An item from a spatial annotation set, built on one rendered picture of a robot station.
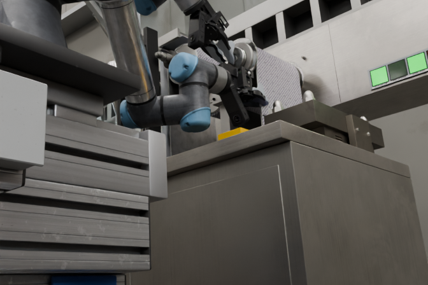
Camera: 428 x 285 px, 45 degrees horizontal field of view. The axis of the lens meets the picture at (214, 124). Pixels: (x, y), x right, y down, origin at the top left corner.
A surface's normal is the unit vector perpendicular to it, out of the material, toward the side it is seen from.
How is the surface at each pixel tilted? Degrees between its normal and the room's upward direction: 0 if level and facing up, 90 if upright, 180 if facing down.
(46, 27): 72
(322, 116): 90
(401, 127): 90
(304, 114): 90
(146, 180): 90
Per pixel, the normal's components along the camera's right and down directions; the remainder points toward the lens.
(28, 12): 0.57, -0.57
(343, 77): -0.67, -0.20
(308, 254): 0.73, -0.27
